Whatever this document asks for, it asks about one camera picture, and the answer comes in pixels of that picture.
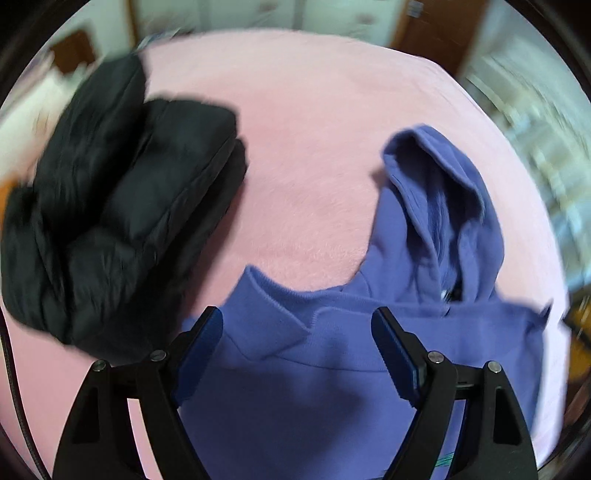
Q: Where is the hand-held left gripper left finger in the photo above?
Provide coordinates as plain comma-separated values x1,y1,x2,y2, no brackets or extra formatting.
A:
52,305,225,480

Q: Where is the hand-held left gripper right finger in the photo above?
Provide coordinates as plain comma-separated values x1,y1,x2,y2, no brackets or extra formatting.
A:
372,307,539,480

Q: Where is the purple zip hoodie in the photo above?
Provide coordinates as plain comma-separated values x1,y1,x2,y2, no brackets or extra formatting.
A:
178,124,555,480

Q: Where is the black puffer jacket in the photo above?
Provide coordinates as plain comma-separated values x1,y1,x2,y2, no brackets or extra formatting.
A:
0,53,250,361

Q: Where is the pink bed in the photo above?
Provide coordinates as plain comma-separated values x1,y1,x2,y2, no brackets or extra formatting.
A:
0,30,572,480

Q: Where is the dark wooden headboard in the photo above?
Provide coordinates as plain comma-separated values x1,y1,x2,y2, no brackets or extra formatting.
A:
47,29,99,75

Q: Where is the brown wooden door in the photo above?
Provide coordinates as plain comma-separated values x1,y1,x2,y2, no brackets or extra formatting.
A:
390,0,492,77

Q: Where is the floral sliding door wardrobe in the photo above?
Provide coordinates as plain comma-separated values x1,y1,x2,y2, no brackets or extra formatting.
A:
127,0,409,49

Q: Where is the black cable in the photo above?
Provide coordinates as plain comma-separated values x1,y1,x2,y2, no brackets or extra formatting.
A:
0,309,49,480

